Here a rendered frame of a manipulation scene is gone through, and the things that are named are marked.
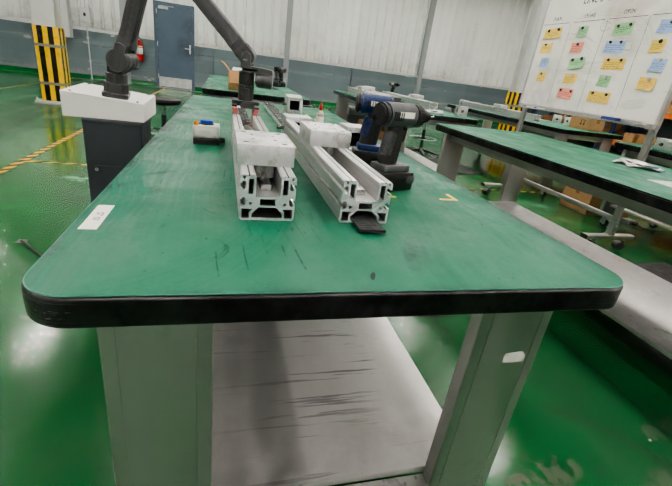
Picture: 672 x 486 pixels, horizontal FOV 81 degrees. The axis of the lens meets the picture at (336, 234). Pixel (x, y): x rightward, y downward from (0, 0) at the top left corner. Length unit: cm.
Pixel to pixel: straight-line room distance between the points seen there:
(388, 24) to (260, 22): 374
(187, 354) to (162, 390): 8
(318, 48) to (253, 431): 1213
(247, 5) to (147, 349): 1213
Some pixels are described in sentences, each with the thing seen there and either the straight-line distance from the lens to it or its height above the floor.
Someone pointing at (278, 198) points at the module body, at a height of 82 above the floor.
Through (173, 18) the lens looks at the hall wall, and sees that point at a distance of 1260.
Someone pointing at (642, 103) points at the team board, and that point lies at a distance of 377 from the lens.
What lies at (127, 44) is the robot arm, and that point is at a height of 104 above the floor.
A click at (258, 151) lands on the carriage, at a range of 78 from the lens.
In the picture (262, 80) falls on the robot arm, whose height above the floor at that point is 98.
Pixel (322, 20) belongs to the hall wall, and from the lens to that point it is 1283.
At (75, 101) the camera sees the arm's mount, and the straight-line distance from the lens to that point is 175.
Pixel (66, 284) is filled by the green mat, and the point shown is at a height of 78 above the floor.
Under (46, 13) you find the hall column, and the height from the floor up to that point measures 127.
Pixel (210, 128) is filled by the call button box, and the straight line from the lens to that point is 135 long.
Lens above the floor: 105
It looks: 22 degrees down
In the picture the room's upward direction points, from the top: 8 degrees clockwise
